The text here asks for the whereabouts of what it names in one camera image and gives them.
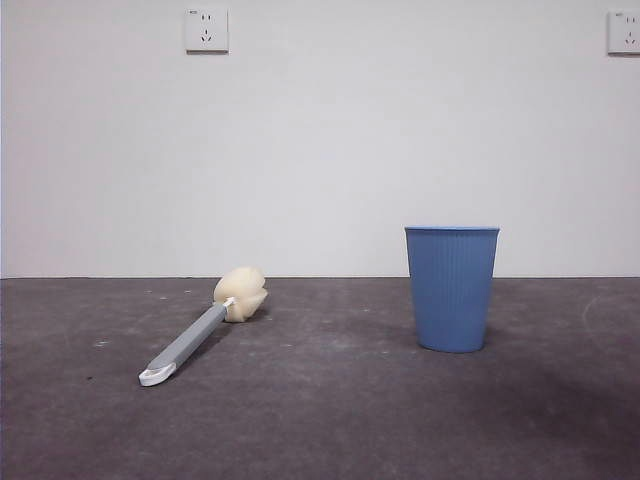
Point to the blue ribbed plastic cup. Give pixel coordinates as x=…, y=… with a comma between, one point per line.
x=450, y=295

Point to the cup brush with sponge head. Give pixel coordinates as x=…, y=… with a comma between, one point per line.
x=195, y=340

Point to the white wall socket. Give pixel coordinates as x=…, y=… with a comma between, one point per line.
x=207, y=30
x=625, y=32

